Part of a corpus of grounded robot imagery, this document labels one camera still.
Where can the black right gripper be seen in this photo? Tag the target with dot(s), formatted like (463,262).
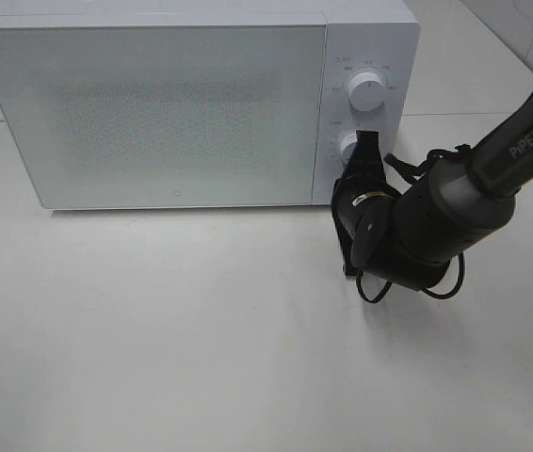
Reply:
(360,204)

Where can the white power knob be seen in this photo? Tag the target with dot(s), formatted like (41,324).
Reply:
(366,90)

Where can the white timer knob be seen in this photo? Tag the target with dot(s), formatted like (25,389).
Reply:
(346,146)

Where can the white microwave door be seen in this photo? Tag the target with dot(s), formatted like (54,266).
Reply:
(164,117)

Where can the white microwave oven body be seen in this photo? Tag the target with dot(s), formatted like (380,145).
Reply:
(359,35)

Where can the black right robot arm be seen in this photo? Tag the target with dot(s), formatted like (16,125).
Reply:
(410,224)

